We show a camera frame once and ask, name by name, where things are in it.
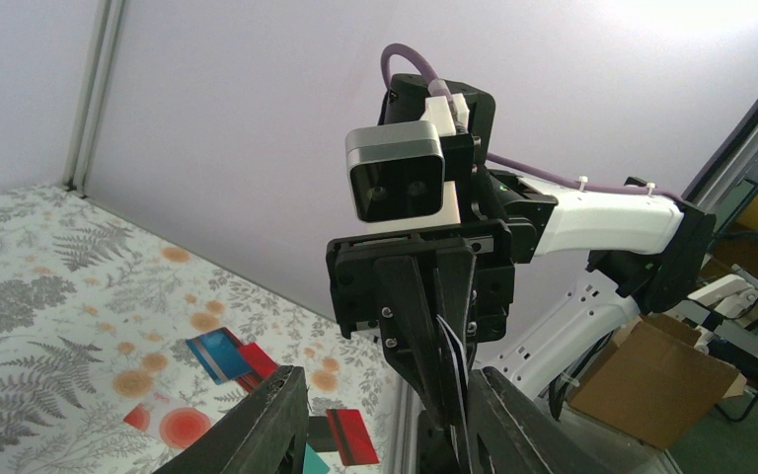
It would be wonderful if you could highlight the floral patterned table mat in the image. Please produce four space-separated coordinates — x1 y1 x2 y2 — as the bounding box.
0 186 398 473

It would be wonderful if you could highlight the blue striped card upper left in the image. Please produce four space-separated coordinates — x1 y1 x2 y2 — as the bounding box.
185 328 252 384

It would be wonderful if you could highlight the brown cardboard box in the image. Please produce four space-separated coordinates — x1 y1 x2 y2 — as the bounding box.
568 314 747 449

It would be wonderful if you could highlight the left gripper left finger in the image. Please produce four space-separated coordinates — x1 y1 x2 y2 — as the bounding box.
157 365 309 474

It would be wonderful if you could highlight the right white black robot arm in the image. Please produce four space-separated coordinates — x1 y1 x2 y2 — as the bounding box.
326 74 715 429

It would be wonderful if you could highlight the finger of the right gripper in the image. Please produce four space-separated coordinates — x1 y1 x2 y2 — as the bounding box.
434 246 476 366
373 256 452 430

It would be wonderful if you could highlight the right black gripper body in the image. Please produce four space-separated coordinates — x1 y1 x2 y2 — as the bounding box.
325 219 517 343

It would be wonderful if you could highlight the red card far right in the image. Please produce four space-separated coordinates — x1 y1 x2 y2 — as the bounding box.
236 343 279 394

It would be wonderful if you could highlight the black VIP logo card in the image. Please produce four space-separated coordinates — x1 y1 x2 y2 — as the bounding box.
436 315 473 473

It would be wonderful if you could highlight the red card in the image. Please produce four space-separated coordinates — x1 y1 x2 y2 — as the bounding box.
236 343 279 394
326 409 379 467

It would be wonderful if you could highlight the red card lower right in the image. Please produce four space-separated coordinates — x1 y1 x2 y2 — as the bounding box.
326 409 379 467

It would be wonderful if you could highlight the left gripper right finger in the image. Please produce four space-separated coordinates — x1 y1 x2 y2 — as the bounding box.
467 367 611 474

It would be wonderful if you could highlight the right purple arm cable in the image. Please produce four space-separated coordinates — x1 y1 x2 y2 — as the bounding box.
380 42 684 201

